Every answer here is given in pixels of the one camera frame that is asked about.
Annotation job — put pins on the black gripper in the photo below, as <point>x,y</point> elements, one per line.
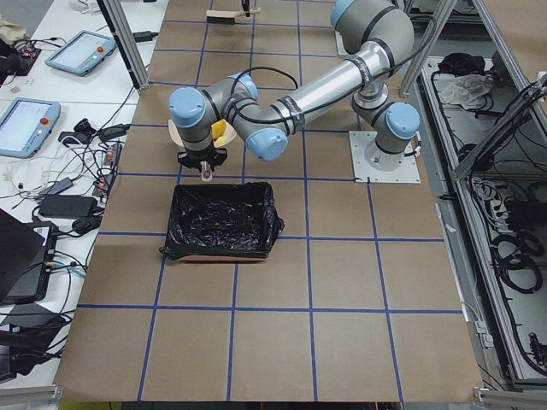
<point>200,154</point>

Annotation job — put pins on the yellow sponge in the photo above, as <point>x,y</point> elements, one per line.
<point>218,133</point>

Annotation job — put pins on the beige plastic dustpan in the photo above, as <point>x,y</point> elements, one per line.
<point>178,136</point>

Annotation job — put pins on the beige hand brush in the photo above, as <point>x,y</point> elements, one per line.
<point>229,17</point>

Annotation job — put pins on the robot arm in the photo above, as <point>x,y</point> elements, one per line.
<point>378,37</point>

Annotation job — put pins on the bin with black bag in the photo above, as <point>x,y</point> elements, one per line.
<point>222,222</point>

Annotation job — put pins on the black power brick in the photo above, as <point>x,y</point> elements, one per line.
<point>67,206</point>

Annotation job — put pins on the upper teach pendant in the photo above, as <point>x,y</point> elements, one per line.
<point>82,53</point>

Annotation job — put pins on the teach pendant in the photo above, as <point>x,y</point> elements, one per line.
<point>25,125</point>
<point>82,53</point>

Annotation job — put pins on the lower teach pendant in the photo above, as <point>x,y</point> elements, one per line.
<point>25,125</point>

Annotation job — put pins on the black laptop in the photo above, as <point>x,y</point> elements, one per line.
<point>26,254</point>

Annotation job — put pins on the white crumpled cloth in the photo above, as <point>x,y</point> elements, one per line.
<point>467,91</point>

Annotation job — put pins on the aluminium frame post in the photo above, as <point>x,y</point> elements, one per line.
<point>116,20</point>

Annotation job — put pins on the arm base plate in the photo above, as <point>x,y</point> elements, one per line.
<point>371,165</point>

